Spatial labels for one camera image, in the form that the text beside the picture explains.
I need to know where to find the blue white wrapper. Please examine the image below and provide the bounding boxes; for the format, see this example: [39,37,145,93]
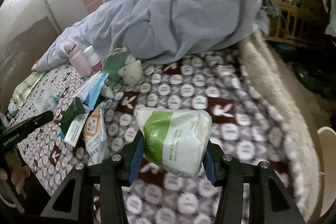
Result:
[75,72,109,110]

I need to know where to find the grey-blue duvet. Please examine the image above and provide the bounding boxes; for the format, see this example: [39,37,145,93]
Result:
[34,0,269,72]

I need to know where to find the orange white snack bag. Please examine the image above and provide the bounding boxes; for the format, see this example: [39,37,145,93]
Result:
[83,102,108,164]

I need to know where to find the wooden crib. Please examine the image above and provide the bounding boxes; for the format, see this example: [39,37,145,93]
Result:
[266,0,329,47]

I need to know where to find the patterned maroon white blanket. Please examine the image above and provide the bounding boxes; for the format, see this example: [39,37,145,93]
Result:
[12,50,307,223]

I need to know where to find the person left hand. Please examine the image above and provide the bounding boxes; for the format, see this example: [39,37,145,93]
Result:
[1,148,30,194]

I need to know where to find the pink thermos bottle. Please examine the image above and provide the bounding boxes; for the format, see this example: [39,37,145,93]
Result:
[64,40,93,78]

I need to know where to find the crumpled clear plastic wrapper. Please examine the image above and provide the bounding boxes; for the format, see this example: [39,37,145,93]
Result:
[34,89,61,115]

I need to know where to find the white trash bin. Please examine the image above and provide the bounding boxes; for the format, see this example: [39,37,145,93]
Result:
[317,127,336,215]

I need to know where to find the white yogurt bottle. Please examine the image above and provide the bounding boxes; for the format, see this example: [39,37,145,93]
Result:
[83,46,102,72]

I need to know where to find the cream fleece blanket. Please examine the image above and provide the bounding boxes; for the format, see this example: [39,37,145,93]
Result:
[238,31,325,223]

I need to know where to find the green white tissue pack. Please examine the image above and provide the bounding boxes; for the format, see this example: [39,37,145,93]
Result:
[136,107,212,178]

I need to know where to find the dark green wrapper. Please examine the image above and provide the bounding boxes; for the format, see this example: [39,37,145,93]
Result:
[59,97,86,136]

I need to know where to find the white plush doll green dress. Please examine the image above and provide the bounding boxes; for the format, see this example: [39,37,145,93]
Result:
[102,48,143,86]

